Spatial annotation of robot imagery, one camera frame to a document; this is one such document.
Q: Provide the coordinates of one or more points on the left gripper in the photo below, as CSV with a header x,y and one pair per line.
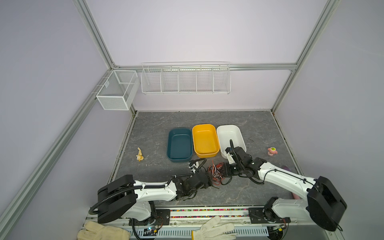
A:
x,y
210,180

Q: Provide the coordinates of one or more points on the work glove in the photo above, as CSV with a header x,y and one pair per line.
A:
x,y
213,229
95,231

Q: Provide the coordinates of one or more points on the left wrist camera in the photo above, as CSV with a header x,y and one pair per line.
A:
x,y
194,165

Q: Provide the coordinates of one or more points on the white mesh box basket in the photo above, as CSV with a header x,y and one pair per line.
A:
x,y
118,90

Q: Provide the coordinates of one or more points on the white plastic bin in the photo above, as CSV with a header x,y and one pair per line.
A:
x,y
230,132

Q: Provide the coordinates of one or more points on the pink toy figure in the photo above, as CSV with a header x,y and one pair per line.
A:
x,y
272,151

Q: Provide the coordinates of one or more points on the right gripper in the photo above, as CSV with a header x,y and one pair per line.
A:
x,y
227,169

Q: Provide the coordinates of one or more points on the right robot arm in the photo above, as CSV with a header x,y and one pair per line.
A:
x,y
319,200

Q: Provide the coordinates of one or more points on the right work glove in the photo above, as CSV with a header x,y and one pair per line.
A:
x,y
213,229

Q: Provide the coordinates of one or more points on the teal plastic bin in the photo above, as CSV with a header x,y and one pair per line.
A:
x,y
180,145

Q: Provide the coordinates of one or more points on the left work glove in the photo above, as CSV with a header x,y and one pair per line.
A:
x,y
95,231

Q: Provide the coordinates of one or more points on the yellow plastic bin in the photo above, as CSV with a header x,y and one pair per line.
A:
x,y
205,139

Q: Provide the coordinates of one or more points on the purple object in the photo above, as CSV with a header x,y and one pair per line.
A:
x,y
286,169

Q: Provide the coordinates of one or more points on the white wire shelf basket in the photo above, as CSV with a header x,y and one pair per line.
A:
x,y
186,78

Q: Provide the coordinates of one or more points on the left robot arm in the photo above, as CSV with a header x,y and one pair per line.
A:
x,y
135,199

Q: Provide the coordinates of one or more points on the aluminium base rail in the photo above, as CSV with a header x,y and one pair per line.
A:
x,y
178,224

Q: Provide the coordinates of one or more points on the yellow toy figure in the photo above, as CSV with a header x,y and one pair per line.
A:
x,y
140,156

